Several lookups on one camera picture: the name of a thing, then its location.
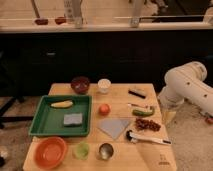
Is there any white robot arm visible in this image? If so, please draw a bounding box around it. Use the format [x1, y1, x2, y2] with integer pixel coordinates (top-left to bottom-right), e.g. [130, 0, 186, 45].
[158, 61, 213, 124]

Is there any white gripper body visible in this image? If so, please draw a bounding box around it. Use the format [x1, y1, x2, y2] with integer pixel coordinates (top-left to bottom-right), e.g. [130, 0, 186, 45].
[161, 100, 182, 125]

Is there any metal cup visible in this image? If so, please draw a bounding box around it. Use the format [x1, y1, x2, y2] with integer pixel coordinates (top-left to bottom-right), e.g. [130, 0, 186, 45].
[99, 143, 114, 160]

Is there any dark red bowl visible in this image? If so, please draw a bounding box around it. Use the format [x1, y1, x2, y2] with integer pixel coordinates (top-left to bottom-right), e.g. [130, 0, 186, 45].
[71, 76, 90, 94]

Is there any green cucumber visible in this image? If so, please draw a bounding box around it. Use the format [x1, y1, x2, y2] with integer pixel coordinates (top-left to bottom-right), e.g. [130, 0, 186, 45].
[132, 107, 155, 117]

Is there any green plastic tray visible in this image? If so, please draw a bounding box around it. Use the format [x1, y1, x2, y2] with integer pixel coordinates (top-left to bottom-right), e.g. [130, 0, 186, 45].
[29, 95, 92, 137]

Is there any grey-blue sponge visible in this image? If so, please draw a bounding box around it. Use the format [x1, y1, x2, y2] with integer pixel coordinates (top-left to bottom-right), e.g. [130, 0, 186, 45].
[63, 113, 83, 126]

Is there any green plastic cup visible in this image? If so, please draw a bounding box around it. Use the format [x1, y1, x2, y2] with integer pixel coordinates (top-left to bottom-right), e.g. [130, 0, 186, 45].
[74, 142, 89, 160]

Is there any yellow banana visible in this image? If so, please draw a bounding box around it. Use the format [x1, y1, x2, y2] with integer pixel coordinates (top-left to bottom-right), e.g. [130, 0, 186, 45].
[50, 100, 73, 108]

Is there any red-brown object on shelf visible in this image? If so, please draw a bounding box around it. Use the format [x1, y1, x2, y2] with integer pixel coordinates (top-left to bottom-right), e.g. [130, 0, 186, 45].
[55, 17, 66, 25]

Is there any orange tomato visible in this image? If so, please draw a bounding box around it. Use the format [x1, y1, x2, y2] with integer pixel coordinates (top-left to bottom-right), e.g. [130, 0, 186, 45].
[98, 104, 111, 116]

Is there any black eraser block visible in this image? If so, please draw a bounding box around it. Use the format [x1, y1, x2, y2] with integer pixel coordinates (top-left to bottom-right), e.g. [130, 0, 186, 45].
[128, 89, 146, 99]

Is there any grey folded cloth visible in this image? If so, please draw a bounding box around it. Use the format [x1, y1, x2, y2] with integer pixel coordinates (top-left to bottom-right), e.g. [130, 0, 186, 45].
[98, 118, 130, 140]

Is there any small green-handled utensil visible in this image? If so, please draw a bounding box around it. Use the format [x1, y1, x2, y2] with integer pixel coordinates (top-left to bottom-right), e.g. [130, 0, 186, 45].
[127, 103, 148, 108]

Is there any orange plastic bowl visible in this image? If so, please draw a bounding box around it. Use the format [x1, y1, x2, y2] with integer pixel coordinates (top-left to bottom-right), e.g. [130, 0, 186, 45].
[34, 137, 68, 170]

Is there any red grapes bunch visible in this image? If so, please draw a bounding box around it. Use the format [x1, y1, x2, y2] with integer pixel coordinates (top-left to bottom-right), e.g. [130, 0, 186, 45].
[135, 118, 161, 131]

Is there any red object on shelf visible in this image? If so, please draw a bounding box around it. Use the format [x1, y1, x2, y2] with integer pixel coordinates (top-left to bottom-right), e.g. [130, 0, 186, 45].
[35, 18, 49, 25]

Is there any black white brush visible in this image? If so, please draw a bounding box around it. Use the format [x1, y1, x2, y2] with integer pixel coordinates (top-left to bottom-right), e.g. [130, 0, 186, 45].
[126, 130, 171, 145]

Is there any white cup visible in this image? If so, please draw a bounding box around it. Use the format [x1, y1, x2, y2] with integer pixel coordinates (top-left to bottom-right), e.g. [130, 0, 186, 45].
[98, 79, 111, 94]

